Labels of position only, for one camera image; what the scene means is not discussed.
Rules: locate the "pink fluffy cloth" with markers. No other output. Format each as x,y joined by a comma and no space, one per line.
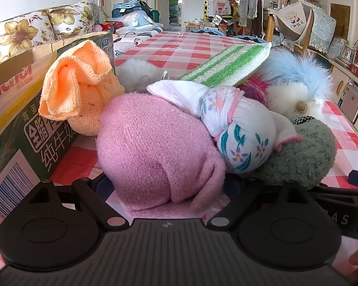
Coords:
143,143

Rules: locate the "side cabinet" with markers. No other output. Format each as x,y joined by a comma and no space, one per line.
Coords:
355,101

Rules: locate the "blue feather fluff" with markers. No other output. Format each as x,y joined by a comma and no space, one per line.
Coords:
295,65

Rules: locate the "magenta yarn ball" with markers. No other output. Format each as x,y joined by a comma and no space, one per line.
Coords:
256,91

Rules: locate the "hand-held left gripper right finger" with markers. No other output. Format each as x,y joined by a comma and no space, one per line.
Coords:
241,196

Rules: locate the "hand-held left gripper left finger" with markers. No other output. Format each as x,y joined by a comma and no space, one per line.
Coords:
86,196

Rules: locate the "bedding in plastic bag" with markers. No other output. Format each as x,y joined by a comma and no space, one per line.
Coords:
137,18

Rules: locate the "red box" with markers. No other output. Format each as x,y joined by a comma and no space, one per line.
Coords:
112,25

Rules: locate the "white fluffy toy with bell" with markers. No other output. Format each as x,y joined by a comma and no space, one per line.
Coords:
283,95

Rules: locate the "orange knitted cloth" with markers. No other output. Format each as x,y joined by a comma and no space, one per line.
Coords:
77,89

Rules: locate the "red checkered tablecloth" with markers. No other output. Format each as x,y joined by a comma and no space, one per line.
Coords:
182,47

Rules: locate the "white floral sock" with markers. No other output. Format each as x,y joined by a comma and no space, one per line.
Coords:
247,131

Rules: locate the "green printed cardboard box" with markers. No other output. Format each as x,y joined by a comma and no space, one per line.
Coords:
24,119

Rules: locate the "chair with hanging clothes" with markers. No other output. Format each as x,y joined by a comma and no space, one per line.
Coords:
250,9

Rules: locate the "green plush toy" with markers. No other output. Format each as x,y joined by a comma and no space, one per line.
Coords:
304,152

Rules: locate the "chair with beige cover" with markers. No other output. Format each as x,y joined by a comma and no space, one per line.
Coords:
292,20

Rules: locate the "sofa with cartoon sheet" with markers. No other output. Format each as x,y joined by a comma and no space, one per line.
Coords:
137,40

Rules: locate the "green suitcase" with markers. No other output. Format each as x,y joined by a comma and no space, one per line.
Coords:
154,16

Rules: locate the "floral sofa cushion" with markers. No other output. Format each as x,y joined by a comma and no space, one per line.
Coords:
18,32
71,18

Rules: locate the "green striped cloth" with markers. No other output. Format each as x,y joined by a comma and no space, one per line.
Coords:
226,65

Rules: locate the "chair with teal cover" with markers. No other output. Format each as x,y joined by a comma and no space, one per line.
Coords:
322,26

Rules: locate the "white fluffy ball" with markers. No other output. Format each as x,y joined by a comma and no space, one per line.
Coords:
134,71

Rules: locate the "dark blue suitcase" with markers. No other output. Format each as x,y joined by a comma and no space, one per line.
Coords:
122,12

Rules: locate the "blue stool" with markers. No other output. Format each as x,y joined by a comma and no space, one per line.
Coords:
204,31
250,37

